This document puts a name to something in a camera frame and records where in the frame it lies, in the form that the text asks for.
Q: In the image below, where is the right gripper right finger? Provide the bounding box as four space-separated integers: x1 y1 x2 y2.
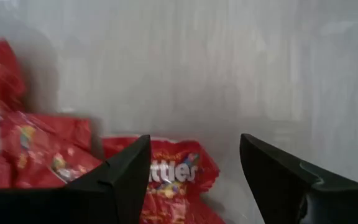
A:
240 133 358 224

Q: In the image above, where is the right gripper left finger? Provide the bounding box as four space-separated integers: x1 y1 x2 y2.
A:
0 134 152 224

